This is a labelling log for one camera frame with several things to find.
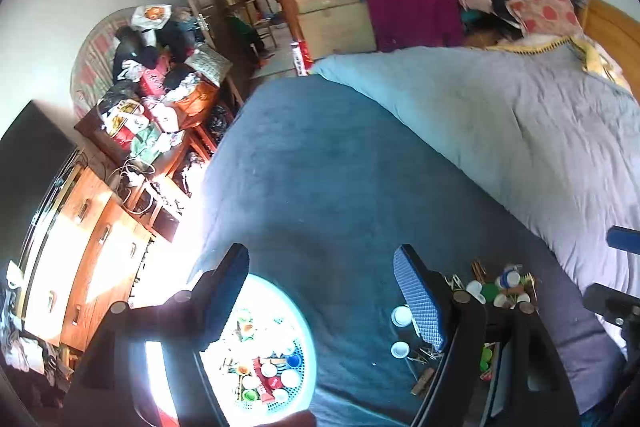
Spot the heap of caps and clothespins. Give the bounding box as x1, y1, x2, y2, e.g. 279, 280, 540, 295
215, 307, 303, 408
445, 259, 538, 310

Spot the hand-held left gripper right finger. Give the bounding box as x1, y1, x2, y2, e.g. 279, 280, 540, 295
394, 245, 581, 427

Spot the plain cardboard box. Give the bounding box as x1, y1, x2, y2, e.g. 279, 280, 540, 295
297, 2, 377, 60

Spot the red floral pillow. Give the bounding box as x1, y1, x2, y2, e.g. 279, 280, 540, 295
505, 0, 586, 38

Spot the wooden dresser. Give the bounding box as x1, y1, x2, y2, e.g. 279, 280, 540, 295
20, 164, 156, 353

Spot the red sachet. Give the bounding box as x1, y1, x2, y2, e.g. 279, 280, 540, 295
250, 357, 283, 403

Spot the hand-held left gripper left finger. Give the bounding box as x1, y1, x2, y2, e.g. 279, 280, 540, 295
60, 244, 250, 427

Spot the grey quilt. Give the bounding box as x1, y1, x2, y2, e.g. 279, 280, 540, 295
310, 44, 640, 358

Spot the maroon cloth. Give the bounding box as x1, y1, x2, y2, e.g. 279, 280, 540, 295
357, 0, 466, 52

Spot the patterned cushion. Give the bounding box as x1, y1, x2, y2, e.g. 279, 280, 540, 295
185, 44, 233, 85

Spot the white charger with cables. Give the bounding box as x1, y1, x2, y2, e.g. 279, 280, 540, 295
117, 159, 156, 198

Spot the wooden bed headboard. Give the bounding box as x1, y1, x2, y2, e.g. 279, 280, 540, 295
582, 0, 640, 98

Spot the red wooden side table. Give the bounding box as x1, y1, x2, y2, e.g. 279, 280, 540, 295
75, 107, 241, 188

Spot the cyan plastic basket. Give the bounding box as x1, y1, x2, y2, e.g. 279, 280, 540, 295
127, 274, 318, 418

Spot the black television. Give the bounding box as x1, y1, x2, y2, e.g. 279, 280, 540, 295
0, 99, 78, 268

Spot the yellow fringed sheet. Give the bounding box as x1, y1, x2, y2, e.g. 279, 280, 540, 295
487, 34, 633, 90

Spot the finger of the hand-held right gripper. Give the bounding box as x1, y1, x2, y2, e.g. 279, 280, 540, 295
606, 226, 640, 254
582, 283, 640, 333

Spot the dark blue blanket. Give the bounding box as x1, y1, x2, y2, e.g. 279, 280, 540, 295
187, 74, 626, 418

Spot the pile of bags and clothes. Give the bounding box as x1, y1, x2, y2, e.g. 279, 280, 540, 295
97, 4, 233, 158

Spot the red and white carton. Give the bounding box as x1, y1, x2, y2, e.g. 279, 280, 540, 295
290, 39, 313, 78

